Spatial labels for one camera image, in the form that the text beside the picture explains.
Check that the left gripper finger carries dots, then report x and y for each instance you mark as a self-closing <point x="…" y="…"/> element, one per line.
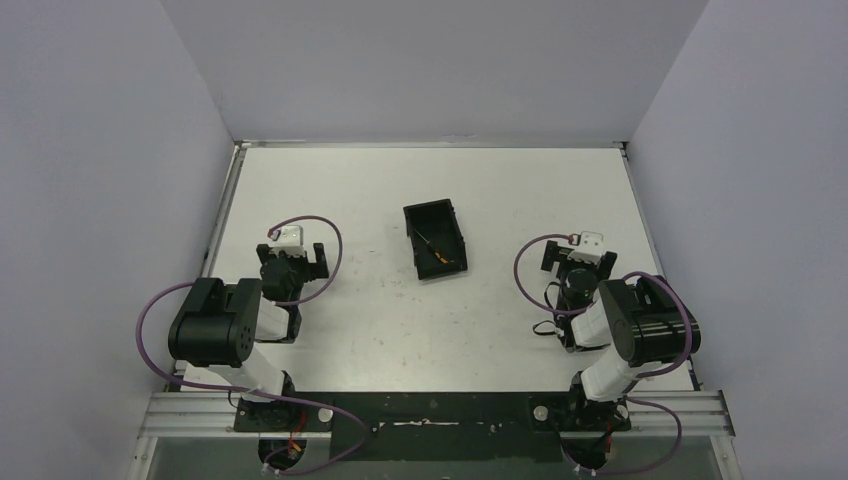
<point x="320" y="267"/>
<point x="263" y="252"/>

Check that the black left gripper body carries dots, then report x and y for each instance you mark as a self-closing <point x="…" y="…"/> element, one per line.
<point x="318" y="260"/>

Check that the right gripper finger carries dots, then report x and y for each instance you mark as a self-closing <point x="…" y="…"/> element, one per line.
<point x="608" y="261"/>
<point x="550" y="256"/>

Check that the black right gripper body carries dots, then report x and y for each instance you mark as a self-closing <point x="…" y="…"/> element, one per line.
<point x="566" y="266"/>

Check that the orange black screwdriver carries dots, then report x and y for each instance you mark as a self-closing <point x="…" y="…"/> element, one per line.
<point x="432" y="248"/>

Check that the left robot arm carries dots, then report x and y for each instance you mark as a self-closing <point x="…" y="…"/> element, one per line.
<point x="220" y="326"/>

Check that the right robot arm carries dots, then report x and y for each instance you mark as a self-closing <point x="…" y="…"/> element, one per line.
<point x="638" y="325"/>

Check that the black plastic bin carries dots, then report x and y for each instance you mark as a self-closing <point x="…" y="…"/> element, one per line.
<point x="437" y="221"/>

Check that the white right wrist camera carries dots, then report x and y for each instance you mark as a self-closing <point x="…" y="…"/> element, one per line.
<point x="589" y="248"/>

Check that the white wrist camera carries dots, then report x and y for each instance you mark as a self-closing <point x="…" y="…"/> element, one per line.
<point x="287" y="241"/>
<point x="589" y="248"/>

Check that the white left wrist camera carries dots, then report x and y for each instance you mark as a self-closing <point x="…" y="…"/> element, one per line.
<point x="287" y="241"/>

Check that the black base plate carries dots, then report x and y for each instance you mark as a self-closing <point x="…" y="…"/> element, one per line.
<point x="442" y="426"/>

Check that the aluminium front rail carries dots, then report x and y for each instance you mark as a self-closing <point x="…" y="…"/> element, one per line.
<point x="213" y="415"/>

